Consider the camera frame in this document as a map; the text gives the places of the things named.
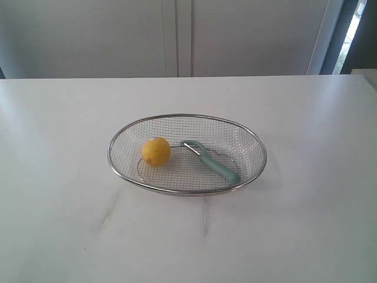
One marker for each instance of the teal handled peeler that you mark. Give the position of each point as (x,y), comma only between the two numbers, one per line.
(229,175)

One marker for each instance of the yellow lemon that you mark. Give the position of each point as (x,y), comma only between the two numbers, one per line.
(156,152)

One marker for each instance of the oval wire mesh basket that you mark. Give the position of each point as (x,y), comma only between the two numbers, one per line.
(227,142)

